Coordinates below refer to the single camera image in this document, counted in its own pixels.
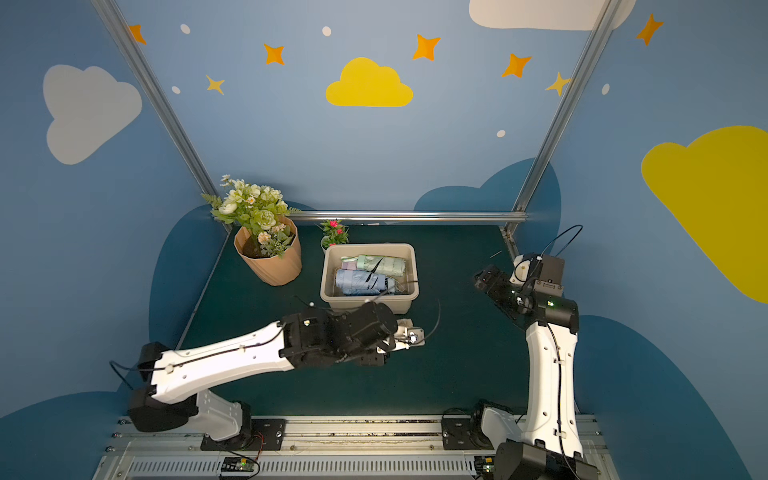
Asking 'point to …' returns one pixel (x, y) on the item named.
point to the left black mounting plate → (263, 435)
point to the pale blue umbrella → (363, 283)
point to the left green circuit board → (237, 464)
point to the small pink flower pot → (335, 233)
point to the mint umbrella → (382, 265)
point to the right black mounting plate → (456, 429)
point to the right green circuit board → (484, 464)
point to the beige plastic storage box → (406, 287)
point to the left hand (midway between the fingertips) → (389, 323)
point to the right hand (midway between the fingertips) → (489, 283)
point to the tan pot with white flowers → (268, 236)
